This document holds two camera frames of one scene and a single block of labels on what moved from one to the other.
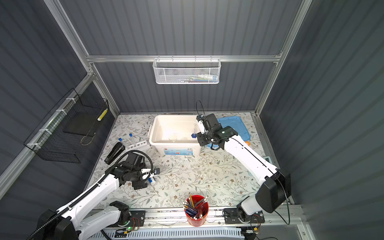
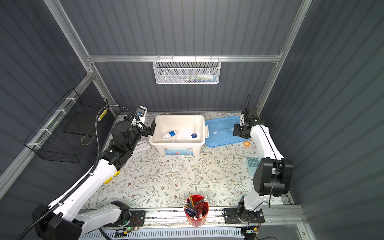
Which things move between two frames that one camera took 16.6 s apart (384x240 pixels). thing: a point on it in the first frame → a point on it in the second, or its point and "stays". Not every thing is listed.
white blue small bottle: x=151 y=180 → x=170 y=134
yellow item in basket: x=102 y=115 stays
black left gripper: x=139 y=184 → x=146 y=130
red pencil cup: x=196 y=208 stays
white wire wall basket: x=186 y=71 stays
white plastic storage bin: x=170 y=135 stays
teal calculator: x=268 y=159 → x=252 y=163
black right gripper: x=200 y=139 → x=236 y=130
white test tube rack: x=140 y=145 stays
